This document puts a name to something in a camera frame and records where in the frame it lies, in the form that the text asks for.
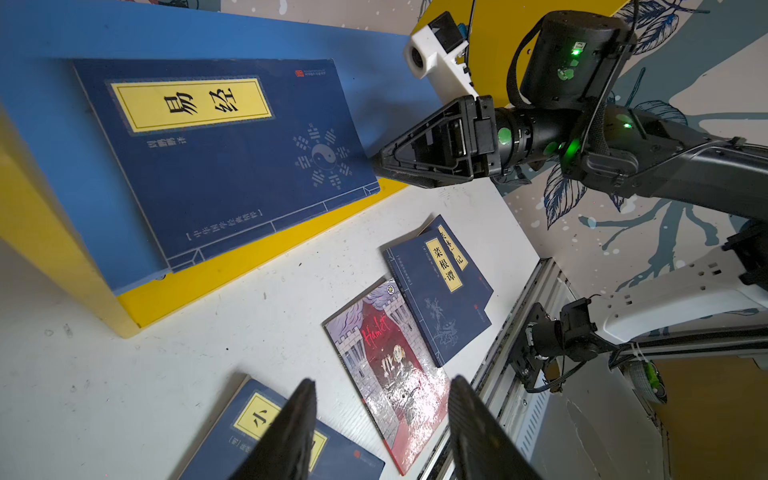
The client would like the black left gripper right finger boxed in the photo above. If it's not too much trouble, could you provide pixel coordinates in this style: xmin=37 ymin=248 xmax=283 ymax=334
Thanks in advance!
xmin=448 ymin=376 xmax=541 ymax=480

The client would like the blue book yellow label right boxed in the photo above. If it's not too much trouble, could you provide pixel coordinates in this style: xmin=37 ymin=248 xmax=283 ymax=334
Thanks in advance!
xmin=418 ymin=215 xmax=494 ymax=309

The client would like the yellow pink blue bookshelf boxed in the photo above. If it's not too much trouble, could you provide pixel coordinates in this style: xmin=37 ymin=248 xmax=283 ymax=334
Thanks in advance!
xmin=1 ymin=1 xmax=439 ymax=337

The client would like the blue book plant cover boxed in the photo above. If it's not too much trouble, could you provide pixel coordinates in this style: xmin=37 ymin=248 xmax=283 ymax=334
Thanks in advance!
xmin=383 ymin=231 xmax=491 ymax=367

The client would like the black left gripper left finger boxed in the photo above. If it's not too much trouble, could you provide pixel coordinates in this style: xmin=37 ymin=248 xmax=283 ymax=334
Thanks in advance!
xmin=230 ymin=378 xmax=317 ymax=480

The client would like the blue book yellow label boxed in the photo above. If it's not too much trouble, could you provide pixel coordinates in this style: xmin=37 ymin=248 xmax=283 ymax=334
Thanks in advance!
xmin=178 ymin=376 xmax=385 ymax=479
xmin=418 ymin=215 xmax=494 ymax=309

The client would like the red Hamlet book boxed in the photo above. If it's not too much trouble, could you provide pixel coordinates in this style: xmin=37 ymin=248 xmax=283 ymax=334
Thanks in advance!
xmin=323 ymin=280 xmax=450 ymax=475

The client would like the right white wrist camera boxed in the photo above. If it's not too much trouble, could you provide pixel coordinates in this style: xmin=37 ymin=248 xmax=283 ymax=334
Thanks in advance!
xmin=403 ymin=11 xmax=478 ymax=105

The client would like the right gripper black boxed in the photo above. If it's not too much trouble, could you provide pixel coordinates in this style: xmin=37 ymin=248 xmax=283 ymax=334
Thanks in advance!
xmin=372 ymin=95 xmax=504 ymax=183

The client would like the blue book yellow label left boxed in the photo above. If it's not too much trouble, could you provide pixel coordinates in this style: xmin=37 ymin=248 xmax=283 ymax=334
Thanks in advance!
xmin=178 ymin=376 xmax=385 ymax=479

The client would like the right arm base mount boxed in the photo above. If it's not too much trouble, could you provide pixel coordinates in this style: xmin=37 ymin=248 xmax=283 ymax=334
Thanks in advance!
xmin=507 ymin=298 xmax=619 ymax=394

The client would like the blue book yin-yang cover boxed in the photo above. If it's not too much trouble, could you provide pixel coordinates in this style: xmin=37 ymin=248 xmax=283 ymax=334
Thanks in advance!
xmin=74 ymin=59 xmax=380 ymax=272

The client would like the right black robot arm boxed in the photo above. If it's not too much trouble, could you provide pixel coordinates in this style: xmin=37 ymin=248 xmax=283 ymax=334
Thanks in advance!
xmin=372 ymin=10 xmax=767 ymax=393

